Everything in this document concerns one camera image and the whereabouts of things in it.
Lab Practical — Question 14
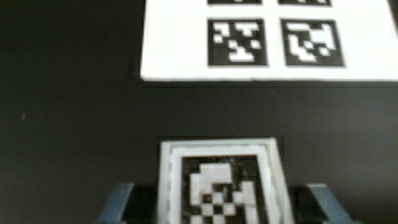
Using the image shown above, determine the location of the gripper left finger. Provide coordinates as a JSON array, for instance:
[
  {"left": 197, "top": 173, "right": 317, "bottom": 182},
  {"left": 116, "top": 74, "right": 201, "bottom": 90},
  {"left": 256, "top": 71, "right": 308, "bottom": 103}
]
[{"left": 94, "top": 183, "right": 135, "bottom": 224}]

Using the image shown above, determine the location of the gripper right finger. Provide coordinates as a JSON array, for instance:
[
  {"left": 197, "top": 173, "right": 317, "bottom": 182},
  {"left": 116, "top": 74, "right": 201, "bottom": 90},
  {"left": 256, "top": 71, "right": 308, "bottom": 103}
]
[{"left": 306, "top": 183, "right": 363, "bottom": 224}]

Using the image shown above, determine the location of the white tagged cube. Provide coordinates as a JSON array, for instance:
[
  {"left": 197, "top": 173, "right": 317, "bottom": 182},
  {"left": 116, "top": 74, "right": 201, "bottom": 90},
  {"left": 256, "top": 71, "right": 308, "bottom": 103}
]
[{"left": 157, "top": 138, "right": 295, "bottom": 224}]

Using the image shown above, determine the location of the white flat plate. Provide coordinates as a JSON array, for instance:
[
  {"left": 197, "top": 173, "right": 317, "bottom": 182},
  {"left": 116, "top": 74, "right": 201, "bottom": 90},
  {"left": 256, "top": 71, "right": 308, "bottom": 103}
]
[{"left": 141, "top": 0, "right": 398, "bottom": 82}]

